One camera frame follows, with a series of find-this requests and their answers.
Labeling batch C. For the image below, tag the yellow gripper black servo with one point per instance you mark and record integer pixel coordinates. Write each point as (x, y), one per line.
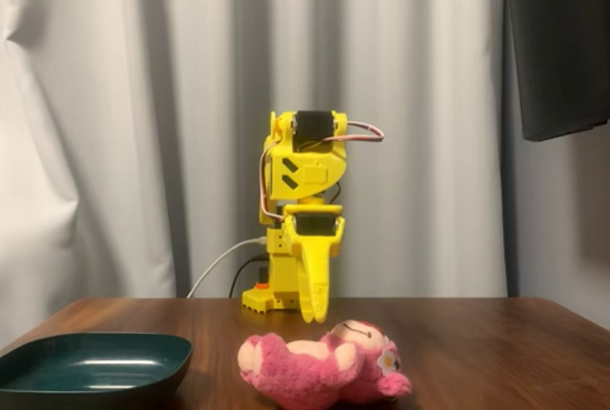
(312, 228)

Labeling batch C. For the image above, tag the pink strawberry bear plush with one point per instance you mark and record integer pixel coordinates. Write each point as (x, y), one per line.
(324, 372)

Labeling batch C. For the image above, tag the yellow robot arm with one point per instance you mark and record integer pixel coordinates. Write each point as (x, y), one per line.
(310, 176)

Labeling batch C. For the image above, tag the dark green square bin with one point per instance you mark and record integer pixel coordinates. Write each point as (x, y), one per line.
(95, 362)

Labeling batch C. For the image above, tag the orange black table clamp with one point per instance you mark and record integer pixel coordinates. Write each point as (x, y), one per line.
(262, 285)

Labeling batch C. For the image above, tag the white curtain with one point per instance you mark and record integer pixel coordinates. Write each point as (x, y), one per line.
(119, 119)

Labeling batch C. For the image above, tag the black monitor corner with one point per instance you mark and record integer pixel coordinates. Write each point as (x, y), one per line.
(557, 38)

